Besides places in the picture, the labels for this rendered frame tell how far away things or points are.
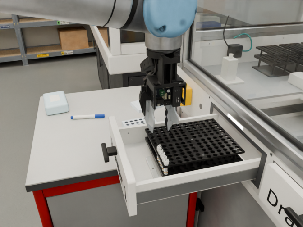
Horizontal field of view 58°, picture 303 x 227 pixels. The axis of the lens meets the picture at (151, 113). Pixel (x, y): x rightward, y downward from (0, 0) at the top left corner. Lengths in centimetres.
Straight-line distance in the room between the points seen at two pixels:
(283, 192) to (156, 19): 47
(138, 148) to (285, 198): 41
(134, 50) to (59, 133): 62
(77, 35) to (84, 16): 410
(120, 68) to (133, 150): 73
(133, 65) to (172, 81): 93
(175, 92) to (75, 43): 393
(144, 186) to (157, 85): 23
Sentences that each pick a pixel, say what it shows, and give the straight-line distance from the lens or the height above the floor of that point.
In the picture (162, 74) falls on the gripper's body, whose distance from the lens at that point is 54.
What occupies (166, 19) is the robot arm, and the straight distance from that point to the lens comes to 34.
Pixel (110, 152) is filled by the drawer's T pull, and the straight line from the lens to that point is 70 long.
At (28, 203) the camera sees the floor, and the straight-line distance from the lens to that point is 196.
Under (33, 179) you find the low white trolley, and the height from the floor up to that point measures 76.
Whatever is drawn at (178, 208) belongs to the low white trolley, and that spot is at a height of 49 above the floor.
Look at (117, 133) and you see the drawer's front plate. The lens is 73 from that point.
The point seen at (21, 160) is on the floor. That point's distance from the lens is 233.
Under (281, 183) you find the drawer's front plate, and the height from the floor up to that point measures 91.
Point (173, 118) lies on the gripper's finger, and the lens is 65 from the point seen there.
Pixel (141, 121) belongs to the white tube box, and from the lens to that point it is 104.
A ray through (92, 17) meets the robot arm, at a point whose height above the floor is 127.
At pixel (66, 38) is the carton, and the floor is 32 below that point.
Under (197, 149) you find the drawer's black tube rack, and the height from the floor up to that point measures 90.
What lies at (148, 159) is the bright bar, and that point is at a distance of 77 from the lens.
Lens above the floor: 133
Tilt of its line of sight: 29 degrees down
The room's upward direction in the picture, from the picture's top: straight up
